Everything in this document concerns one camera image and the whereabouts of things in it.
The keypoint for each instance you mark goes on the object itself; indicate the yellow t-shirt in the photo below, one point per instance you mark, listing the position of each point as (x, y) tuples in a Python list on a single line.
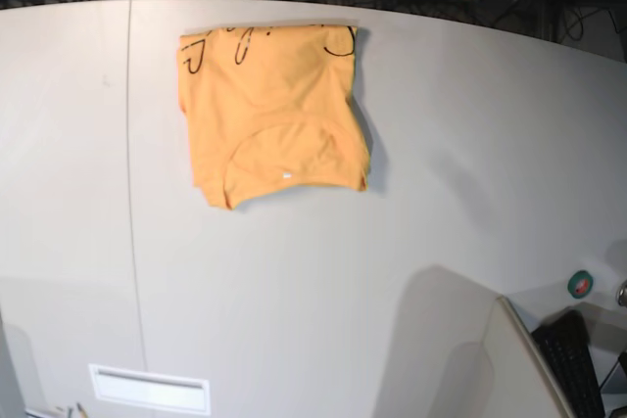
[(270, 107)]

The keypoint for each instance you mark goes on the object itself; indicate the green tape roll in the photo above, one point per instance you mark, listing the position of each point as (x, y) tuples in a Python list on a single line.
[(580, 284)]

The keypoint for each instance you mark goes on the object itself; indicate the white label on table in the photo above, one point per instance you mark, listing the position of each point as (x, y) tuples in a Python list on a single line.
[(152, 391)]

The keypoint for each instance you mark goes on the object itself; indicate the black keyboard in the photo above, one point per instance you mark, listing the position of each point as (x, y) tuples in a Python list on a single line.
[(564, 344)]

